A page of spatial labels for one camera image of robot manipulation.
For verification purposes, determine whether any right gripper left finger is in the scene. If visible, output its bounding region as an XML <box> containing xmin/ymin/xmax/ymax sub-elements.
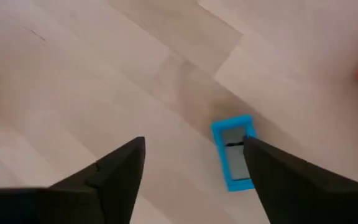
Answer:
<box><xmin>0</xmin><ymin>136</ymin><xmax>147</xmax><ymax>224</ymax></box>

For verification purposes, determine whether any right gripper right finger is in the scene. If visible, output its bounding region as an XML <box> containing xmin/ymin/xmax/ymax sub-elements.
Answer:
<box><xmin>242</xmin><ymin>136</ymin><xmax>358</xmax><ymax>224</ymax></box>

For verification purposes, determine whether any teal framed digital clock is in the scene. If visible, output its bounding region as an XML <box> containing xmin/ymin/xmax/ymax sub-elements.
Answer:
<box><xmin>210</xmin><ymin>114</ymin><xmax>258</xmax><ymax>193</ymax></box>

